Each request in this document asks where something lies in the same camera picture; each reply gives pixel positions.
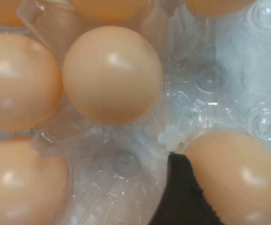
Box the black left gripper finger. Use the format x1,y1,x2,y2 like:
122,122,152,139
149,152,223,225

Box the clear plastic egg box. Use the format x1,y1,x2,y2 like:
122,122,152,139
0,0,271,225

